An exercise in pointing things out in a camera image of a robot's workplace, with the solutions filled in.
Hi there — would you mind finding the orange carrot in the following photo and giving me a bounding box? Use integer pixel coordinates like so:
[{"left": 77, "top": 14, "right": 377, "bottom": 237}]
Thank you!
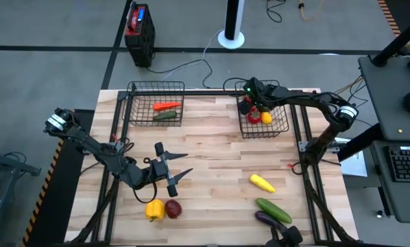
[{"left": 152, "top": 102, "right": 182, "bottom": 112}]

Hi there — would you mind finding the white floor cable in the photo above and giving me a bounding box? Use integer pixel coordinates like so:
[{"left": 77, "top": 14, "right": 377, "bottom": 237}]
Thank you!
[{"left": 160, "top": 29, "right": 226, "bottom": 83}]

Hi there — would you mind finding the purple eggplant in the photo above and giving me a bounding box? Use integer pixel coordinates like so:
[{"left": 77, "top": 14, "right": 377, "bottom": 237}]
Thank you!
[{"left": 254, "top": 210, "right": 280, "bottom": 228}]

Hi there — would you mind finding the red fruit with green stem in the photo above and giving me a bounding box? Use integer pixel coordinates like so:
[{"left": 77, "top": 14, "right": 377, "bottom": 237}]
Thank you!
[{"left": 248, "top": 106, "right": 263, "bottom": 125}]

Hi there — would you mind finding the grey workstation desk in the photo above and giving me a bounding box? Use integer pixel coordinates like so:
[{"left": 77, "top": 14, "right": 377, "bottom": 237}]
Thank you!
[{"left": 357, "top": 54, "right": 410, "bottom": 224}]

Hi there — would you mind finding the dark green zucchini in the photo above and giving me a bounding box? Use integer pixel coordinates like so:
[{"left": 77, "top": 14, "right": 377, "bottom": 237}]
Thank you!
[{"left": 152, "top": 110, "right": 178, "bottom": 122}]

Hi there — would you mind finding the black stand pole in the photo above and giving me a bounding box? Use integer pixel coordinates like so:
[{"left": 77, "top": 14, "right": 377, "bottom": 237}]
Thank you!
[{"left": 372, "top": 12, "right": 410, "bottom": 68}]

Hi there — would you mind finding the yellow bell pepper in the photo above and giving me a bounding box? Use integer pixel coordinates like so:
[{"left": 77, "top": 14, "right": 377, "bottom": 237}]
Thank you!
[{"left": 145, "top": 198, "right": 165, "bottom": 222}]

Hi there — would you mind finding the grey metal cart frame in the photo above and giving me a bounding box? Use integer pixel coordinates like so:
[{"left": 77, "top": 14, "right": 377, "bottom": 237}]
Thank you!
[{"left": 0, "top": 137, "right": 43, "bottom": 247}]

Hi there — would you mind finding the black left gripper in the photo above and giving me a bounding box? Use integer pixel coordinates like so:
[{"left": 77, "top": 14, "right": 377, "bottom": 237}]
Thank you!
[{"left": 145, "top": 141, "right": 195, "bottom": 198}]

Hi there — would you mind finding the green cucumber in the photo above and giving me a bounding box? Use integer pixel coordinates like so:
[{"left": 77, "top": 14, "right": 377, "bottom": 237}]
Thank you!
[{"left": 255, "top": 197, "right": 293, "bottom": 224}]

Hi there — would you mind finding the red and black case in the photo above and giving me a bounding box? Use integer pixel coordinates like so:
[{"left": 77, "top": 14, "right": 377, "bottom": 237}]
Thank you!
[{"left": 123, "top": 1, "right": 156, "bottom": 69}]

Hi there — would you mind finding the black keyboard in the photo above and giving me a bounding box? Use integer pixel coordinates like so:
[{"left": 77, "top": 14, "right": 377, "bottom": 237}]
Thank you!
[{"left": 384, "top": 145, "right": 410, "bottom": 184}]

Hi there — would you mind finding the dark red apple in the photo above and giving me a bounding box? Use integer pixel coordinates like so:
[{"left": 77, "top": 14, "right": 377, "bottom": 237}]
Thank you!
[{"left": 164, "top": 199, "right": 183, "bottom": 220}]

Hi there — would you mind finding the black mat hazard edge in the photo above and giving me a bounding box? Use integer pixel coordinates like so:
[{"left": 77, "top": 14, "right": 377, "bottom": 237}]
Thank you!
[{"left": 19, "top": 108, "right": 96, "bottom": 247}]

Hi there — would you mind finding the white black pole stand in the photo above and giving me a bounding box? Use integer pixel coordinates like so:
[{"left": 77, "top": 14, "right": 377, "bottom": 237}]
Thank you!
[{"left": 217, "top": 0, "right": 246, "bottom": 50}]

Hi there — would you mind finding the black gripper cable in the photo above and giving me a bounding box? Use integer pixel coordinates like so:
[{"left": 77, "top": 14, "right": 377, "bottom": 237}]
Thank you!
[
  {"left": 132, "top": 156, "right": 158, "bottom": 204},
  {"left": 222, "top": 76, "right": 248, "bottom": 91}
]

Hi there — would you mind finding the coiled black floor cable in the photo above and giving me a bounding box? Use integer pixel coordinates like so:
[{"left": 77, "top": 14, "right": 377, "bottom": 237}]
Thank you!
[{"left": 265, "top": 0, "right": 288, "bottom": 24}]

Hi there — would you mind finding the black wire basket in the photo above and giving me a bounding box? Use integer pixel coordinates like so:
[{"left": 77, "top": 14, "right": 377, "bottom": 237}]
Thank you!
[
  {"left": 121, "top": 80, "right": 186, "bottom": 128},
  {"left": 234, "top": 79, "right": 291, "bottom": 140}
]

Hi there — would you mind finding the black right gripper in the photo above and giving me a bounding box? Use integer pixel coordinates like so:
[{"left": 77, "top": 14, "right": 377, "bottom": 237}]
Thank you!
[{"left": 237, "top": 77, "right": 289, "bottom": 116}]

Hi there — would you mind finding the yellow corn cob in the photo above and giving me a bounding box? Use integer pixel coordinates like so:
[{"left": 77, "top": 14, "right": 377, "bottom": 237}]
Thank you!
[{"left": 248, "top": 173, "right": 276, "bottom": 194}]

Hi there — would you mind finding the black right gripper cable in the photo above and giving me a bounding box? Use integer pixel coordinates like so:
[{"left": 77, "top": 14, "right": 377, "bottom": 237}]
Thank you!
[{"left": 222, "top": 76, "right": 248, "bottom": 91}]

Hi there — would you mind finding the yellow floor cable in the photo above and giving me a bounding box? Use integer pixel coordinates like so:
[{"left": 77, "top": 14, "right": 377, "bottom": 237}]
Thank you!
[{"left": 298, "top": 0, "right": 326, "bottom": 21}]

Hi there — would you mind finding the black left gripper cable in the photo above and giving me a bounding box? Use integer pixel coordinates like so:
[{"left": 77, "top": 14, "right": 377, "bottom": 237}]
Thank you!
[{"left": 132, "top": 156, "right": 158, "bottom": 204}]

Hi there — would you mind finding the black metal rig frame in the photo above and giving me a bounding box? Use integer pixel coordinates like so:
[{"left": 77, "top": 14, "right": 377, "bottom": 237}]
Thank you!
[{"left": 64, "top": 88, "right": 361, "bottom": 247}]

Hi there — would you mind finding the black desk support beam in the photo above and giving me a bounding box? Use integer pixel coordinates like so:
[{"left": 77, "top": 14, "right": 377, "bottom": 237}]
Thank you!
[{"left": 337, "top": 123, "right": 386, "bottom": 163}]

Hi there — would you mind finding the white paper sheet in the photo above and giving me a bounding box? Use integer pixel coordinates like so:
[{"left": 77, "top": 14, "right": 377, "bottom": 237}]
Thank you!
[{"left": 340, "top": 150, "right": 369, "bottom": 178}]

